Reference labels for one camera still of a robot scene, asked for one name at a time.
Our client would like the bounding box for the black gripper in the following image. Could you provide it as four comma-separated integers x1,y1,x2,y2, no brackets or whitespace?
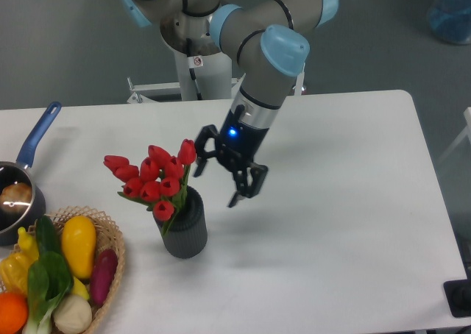
194,109,269,208

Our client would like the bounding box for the red tulip bouquet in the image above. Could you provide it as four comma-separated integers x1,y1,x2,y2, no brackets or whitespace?
103,139,196,235

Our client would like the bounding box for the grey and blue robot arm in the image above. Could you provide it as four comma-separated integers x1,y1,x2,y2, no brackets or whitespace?
121,0,339,205

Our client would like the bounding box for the dark grey ribbed vase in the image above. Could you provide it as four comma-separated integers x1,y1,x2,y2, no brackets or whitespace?
155,186,208,259

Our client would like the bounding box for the woven wicker basket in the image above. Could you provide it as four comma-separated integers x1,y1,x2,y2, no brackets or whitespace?
0,205,127,334

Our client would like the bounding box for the yellow squash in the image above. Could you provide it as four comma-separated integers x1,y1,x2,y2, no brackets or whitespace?
61,215,96,280

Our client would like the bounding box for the purple eggplant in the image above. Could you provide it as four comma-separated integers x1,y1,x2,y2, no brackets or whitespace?
90,249,118,306

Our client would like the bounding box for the dark green cucumber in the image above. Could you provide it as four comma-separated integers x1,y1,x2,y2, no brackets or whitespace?
35,215,62,255

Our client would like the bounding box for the yellow banana tip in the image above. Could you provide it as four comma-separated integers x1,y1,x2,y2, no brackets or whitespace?
71,277,90,301

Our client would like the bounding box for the brown bread roll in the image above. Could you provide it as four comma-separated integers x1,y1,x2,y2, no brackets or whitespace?
1,182,32,214

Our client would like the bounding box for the green bok choy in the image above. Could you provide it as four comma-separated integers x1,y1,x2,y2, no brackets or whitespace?
22,251,75,334

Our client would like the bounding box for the small yellow gourd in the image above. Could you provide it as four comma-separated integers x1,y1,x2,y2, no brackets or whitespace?
18,227,39,261

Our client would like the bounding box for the beige garlic bulb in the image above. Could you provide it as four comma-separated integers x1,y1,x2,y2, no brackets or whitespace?
53,294,93,334

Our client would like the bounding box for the yellow bell pepper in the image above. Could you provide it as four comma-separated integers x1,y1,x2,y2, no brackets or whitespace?
1,252,33,296

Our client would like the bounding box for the blue translucent container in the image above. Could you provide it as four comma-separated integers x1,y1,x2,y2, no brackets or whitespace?
427,0,470,45

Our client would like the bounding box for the orange fruit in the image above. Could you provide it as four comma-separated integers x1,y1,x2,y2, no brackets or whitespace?
1,292,28,333

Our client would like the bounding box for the black device at edge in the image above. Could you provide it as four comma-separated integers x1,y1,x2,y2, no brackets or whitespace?
443,280,470,318

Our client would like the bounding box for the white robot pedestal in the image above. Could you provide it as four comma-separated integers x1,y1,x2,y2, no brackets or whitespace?
130,46,305,110

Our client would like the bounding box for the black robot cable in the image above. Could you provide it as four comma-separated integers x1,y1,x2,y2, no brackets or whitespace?
185,38,203,101

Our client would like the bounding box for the blue handled saucepan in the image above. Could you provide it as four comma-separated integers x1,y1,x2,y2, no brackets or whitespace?
1,102,62,246

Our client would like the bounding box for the white frame at right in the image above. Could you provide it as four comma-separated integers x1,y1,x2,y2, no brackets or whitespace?
439,107,471,161

